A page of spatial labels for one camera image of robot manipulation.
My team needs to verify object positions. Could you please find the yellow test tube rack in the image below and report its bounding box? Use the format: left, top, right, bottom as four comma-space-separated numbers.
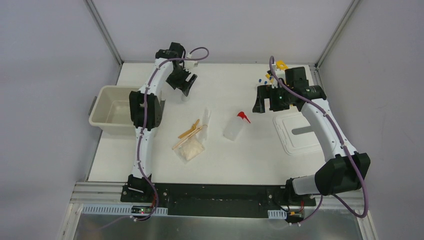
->
267, 60, 289, 86

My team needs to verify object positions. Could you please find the white bin lid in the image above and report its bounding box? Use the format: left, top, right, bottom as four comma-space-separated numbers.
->
273, 112, 322, 156

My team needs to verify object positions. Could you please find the bag of white powder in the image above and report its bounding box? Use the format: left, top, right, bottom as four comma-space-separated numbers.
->
177, 137, 205, 162

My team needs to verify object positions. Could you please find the beige plastic bin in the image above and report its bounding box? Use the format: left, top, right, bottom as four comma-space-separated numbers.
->
89, 85, 140, 137

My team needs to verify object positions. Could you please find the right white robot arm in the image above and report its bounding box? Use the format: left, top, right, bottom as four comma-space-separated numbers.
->
252, 64, 371, 205

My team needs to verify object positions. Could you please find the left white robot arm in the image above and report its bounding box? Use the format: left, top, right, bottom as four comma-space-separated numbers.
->
127, 42, 197, 203

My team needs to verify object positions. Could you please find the small white cup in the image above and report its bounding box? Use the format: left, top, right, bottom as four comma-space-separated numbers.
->
181, 94, 190, 103

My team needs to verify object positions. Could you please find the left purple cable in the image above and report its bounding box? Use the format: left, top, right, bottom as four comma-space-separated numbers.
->
132, 46, 210, 223

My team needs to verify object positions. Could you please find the purple cable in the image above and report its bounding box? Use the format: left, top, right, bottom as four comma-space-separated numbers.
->
132, 46, 210, 223
268, 55, 370, 227

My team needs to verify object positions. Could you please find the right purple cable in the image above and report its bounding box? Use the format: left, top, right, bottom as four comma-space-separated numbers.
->
268, 55, 370, 227

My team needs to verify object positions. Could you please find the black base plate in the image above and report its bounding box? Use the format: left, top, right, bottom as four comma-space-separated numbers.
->
120, 182, 316, 218

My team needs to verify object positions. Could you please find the aluminium frame rail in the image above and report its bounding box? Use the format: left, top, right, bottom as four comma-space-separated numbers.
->
70, 181, 124, 204

